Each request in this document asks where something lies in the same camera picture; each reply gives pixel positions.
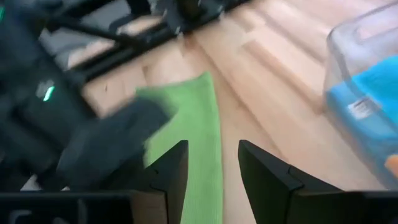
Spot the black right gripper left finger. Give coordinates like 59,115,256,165
133,139,189,192

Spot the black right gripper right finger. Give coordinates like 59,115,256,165
238,139,341,192

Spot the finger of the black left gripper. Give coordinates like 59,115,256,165
57,99,175,190

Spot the small green microfiber towel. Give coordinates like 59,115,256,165
135,71,224,224

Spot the blue microfiber towel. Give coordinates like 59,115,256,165
326,57,398,187

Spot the clear plastic bin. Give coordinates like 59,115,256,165
323,2,398,190

